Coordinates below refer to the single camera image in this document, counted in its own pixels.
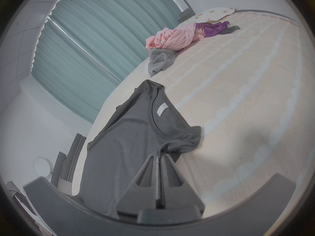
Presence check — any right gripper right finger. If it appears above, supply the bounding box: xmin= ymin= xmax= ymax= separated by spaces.
xmin=161 ymin=154 xmax=206 ymax=213

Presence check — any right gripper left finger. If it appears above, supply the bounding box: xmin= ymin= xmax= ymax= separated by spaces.
xmin=115 ymin=153 xmax=161 ymax=216

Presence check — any black T-shirt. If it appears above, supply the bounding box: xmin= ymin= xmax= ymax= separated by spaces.
xmin=79 ymin=79 xmax=203 ymax=219

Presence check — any bed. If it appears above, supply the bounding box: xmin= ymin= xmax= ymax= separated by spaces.
xmin=71 ymin=0 xmax=312 ymax=218

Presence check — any white round object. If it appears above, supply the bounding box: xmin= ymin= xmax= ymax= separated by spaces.
xmin=33 ymin=156 xmax=53 ymax=178

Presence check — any blue-green curtain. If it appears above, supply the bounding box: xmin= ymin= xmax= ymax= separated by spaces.
xmin=45 ymin=0 xmax=184 ymax=83
xmin=31 ymin=20 xmax=121 ymax=124

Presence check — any pink garment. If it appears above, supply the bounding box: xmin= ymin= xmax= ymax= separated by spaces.
xmin=145 ymin=24 xmax=206 ymax=52

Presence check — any purple garment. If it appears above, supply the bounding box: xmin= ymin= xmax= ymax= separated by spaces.
xmin=194 ymin=21 xmax=231 ymax=38

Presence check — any dark grey garment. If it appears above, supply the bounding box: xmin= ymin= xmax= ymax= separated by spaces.
xmin=218 ymin=25 xmax=241 ymax=36

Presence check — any grey bedside table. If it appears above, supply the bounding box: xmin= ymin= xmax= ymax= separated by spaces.
xmin=178 ymin=8 xmax=194 ymax=22

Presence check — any white printed pillow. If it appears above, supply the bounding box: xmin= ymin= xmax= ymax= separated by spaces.
xmin=178 ymin=6 xmax=237 ymax=30

